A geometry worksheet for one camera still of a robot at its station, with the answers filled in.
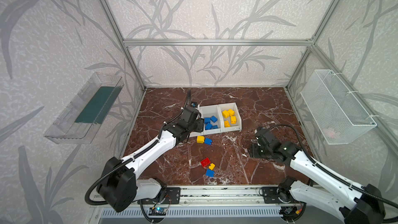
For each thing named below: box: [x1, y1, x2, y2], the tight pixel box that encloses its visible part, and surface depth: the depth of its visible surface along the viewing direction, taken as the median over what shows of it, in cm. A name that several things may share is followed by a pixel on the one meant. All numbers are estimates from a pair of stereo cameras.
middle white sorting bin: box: [199, 104, 224, 136], surface depth 100 cm
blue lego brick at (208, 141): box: [204, 137, 213, 146], surface depth 93 cm
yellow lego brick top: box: [196, 135, 205, 144], surface depth 93 cm
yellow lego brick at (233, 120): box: [230, 115, 237, 125], surface depth 101 cm
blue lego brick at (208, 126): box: [204, 122, 213, 131], surface depth 98 cm
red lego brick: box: [200, 157, 211, 168], surface depth 84 cm
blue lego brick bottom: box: [205, 169, 216, 178], surface depth 82 cm
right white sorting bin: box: [217, 102, 243, 134], surface depth 101 cm
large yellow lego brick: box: [221, 109, 230, 119], surface depth 104 cm
